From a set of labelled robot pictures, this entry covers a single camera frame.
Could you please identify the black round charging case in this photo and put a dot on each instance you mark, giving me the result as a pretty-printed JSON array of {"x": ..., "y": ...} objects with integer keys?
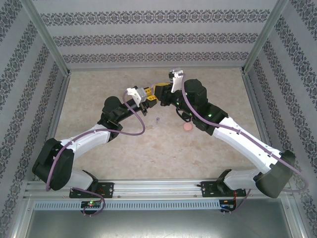
[{"x": 187, "y": 118}]

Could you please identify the pink round charging case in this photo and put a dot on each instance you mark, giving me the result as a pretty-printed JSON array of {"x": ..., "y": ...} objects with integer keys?
[{"x": 187, "y": 127}]

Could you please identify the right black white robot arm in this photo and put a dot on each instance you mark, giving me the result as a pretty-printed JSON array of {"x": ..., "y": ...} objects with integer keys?
[{"x": 242, "y": 143}]

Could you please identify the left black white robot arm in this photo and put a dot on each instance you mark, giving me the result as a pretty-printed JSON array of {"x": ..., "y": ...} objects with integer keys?
[{"x": 86, "y": 138}]

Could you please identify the left small circuit board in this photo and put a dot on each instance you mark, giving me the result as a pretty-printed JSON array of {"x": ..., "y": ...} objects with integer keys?
[{"x": 91, "y": 204}]

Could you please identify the small circuit board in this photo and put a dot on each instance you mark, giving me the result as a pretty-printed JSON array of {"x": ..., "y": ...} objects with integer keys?
[
  {"x": 91, "y": 204},
  {"x": 227, "y": 205}
]

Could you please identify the right small circuit board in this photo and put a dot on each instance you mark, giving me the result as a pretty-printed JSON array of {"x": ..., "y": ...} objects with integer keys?
[{"x": 227, "y": 205}]

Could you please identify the grey metal panel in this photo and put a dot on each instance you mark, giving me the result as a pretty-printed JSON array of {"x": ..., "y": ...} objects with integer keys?
[{"x": 158, "y": 225}]

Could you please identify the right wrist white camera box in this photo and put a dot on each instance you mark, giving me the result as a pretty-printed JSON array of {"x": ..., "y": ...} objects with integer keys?
[{"x": 177, "y": 81}]

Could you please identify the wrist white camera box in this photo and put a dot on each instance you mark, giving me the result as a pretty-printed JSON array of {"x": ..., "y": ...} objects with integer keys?
[
  {"x": 177, "y": 81},
  {"x": 133, "y": 94}
]

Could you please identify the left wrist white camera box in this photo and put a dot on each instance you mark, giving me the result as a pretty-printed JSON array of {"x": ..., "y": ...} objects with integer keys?
[{"x": 133, "y": 94}]

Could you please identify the aluminium table side rail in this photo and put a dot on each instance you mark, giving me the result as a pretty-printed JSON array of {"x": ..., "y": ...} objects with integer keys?
[
  {"x": 60, "y": 99},
  {"x": 252, "y": 99}
]

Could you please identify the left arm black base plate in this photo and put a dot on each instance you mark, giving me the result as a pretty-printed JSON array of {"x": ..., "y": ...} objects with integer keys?
[{"x": 106, "y": 189}]

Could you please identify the aluminium mounting rail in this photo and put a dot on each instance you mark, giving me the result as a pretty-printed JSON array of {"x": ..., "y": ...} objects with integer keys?
[{"x": 158, "y": 188}]

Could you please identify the aluminium frame post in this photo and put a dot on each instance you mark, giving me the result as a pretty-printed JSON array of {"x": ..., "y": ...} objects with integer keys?
[
  {"x": 44, "y": 32},
  {"x": 266, "y": 32}
]

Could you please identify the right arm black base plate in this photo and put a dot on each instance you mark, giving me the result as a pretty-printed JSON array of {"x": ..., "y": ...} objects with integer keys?
[{"x": 208, "y": 189}]

